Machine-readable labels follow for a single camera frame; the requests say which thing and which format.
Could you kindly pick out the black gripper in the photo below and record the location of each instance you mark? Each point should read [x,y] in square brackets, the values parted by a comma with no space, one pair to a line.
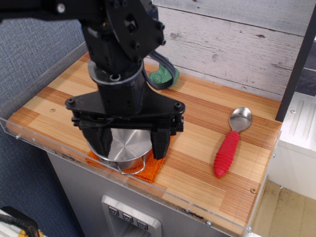
[132,106]

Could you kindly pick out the metal pot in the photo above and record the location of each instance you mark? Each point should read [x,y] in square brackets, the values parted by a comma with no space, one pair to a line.
[128,151]

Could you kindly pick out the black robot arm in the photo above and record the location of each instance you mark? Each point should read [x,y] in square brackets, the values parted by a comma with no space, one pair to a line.
[121,37]

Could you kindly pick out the orange folded cloth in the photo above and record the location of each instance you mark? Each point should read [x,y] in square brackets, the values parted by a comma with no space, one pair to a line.
[149,174]

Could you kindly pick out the green toy broccoli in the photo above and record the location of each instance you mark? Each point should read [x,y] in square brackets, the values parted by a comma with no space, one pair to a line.
[162,78]

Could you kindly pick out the silver dispenser panel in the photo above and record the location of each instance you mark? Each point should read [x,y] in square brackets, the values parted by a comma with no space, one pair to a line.
[126,221]

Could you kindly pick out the clear acrylic table guard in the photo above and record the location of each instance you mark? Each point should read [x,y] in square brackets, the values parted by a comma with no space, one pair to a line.
[186,197]

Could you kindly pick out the yellow black object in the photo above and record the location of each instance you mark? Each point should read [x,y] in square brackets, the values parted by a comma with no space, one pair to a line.
[14,223]

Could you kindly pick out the white cabinet at right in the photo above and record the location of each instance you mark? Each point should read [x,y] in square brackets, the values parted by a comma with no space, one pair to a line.
[293,164]

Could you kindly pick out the red handled metal spoon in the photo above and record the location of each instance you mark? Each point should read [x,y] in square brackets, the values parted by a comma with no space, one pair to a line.
[239,121]

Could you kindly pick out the dark right vertical post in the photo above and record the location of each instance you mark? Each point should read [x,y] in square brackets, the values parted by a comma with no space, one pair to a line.
[298,67]

